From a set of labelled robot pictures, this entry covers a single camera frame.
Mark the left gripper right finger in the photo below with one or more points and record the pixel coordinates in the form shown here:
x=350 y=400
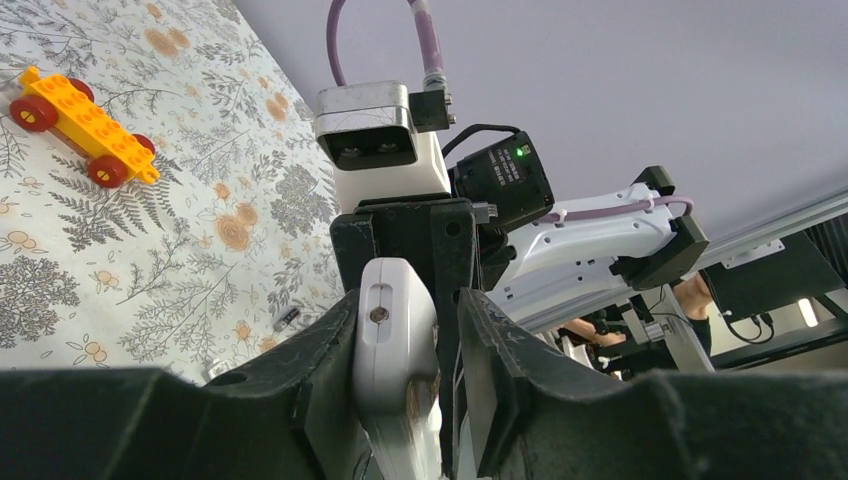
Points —
x=534 y=413

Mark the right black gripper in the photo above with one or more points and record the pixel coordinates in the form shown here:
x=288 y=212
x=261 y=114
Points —
x=439 y=240

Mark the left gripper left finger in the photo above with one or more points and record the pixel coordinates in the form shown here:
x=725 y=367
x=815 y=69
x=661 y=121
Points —
x=286 y=414

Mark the white remote control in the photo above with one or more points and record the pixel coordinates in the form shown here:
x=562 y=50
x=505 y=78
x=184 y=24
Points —
x=395 y=370

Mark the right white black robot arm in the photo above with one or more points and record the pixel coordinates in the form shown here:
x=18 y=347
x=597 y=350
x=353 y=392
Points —
x=531 y=246

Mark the yellow toy brick car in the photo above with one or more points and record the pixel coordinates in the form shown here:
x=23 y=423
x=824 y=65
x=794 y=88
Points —
x=66 y=105

